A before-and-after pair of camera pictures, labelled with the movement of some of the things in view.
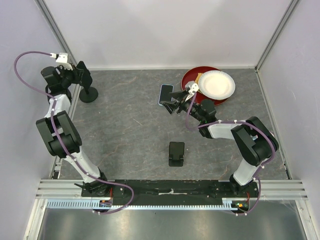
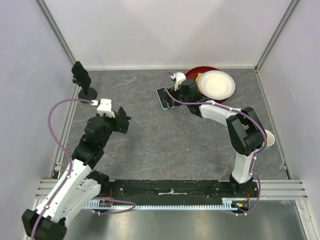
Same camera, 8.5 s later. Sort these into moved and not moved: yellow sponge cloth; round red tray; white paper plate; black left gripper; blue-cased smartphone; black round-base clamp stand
Moved: blue-cased smartphone; black left gripper
Not moved: round red tray; yellow sponge cloth; white paper plate; black round-base clamp stand
